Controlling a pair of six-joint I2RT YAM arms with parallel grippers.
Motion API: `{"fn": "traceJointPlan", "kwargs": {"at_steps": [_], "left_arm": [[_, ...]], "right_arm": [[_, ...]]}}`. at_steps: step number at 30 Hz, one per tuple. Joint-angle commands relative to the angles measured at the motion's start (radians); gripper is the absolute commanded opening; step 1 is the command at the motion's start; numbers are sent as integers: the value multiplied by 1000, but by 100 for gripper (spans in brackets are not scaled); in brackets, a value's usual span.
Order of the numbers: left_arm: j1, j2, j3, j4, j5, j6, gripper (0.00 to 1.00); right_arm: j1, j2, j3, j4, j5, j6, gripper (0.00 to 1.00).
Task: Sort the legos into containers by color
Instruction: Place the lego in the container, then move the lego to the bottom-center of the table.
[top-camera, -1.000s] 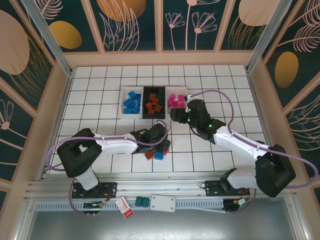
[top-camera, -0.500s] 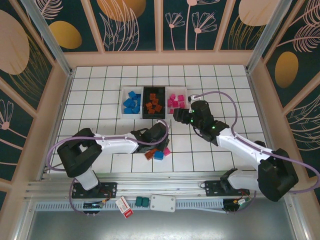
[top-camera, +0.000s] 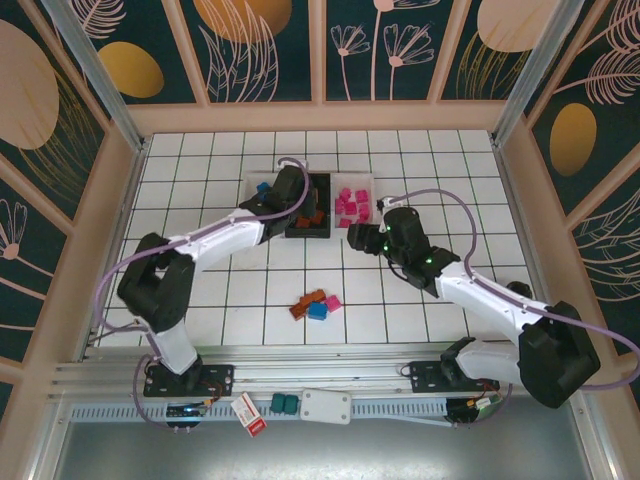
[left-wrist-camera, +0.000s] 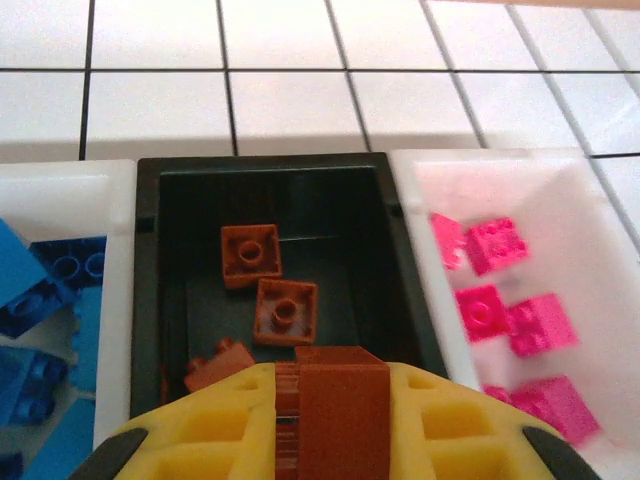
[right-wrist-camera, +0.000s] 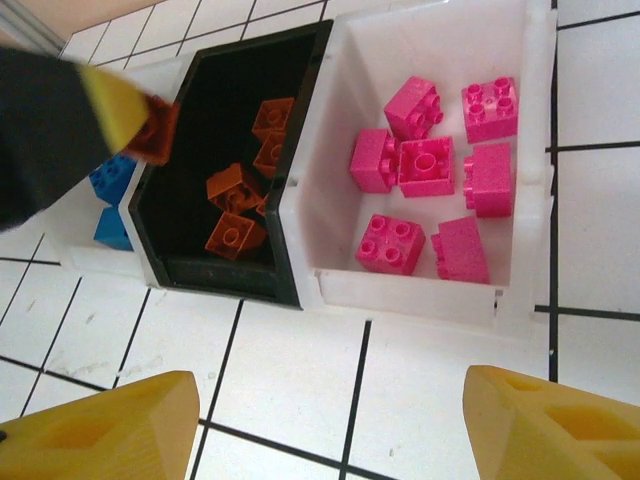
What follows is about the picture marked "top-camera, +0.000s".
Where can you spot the blue lego brick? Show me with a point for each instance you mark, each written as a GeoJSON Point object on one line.
{"type": "Point", "coordinates": [317, 311]}
{"type": "Point", "coordinates": [262, 188]}

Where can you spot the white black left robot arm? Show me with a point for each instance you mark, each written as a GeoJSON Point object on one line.
{"type": "Point", "coordinates": [215, 240]}

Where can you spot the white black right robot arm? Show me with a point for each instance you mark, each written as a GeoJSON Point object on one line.
{"type": "Point", "coordinates": [480, 300]}

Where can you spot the black plastic container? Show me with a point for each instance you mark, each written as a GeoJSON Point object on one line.
{"type": "Point", "coordinates": [322, 231]}

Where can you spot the clear plastic container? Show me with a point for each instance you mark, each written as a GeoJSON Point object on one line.
{"type": "Point", "coordinates": [352, 182]}

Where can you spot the white plastic container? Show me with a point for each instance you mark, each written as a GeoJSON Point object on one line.
{"type": "Point", "coordinates": [250, 185]}

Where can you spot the white plastic box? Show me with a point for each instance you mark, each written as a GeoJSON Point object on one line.
{"type": "Point", "coordinates": [325, 406]}

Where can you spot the teal block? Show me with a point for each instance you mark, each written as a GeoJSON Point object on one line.
{"type": "Point", "coordinates": [277, 403]}
{"type": "Point", "coordinates": [289, 404]}

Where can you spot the red white card box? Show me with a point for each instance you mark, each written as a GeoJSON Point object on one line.
{"type": "Point", "coordinates": [248, 412]}

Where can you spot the aluminium frame rail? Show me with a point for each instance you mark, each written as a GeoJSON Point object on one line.
{"type": "Point", "coordinates": [325, 372]}

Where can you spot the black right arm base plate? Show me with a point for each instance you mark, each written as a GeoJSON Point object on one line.
{"type": "Point", "coordinates": [425, 377]}

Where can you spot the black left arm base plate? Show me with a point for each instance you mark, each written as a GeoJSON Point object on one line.
{"type": "Point", "coordinates": [222, 380]}

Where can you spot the aluminium corner post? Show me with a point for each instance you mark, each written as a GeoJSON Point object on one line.
{"type": "Point", "coordinates": [537, 75]}
{"type": "Point", "coordinates": [99, 75]}

